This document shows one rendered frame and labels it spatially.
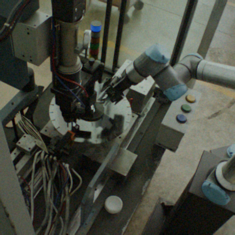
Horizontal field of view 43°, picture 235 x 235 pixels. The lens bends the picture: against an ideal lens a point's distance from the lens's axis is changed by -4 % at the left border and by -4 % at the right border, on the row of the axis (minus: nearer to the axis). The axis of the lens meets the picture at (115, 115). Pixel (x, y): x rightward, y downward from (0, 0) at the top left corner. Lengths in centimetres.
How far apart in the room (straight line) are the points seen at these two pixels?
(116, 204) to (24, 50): 71
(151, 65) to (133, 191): 54
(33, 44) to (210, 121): 209
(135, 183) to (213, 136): 138
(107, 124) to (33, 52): 52
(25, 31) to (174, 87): 51
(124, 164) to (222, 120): 161
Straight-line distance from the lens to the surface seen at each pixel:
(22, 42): 82
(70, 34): 81
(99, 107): 126
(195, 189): 138
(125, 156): 130
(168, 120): 135
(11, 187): 37
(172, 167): 231
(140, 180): 134
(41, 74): 170
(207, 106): 280
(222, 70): 107
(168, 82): 103
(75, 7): 75
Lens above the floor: 190
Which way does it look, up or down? 50 degrees down
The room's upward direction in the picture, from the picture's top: 10 degrees clockwise
